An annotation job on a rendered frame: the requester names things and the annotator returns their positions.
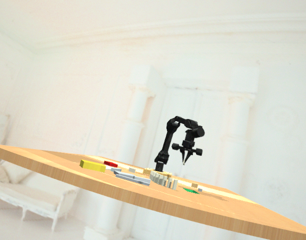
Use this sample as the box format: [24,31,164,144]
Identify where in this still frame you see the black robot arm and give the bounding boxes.
[154,116,205,172]

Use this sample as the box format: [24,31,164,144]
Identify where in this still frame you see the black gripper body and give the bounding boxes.
[171,137,203,156]

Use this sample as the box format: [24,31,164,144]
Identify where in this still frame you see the red rectangular block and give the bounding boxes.
[104,161,118,168]

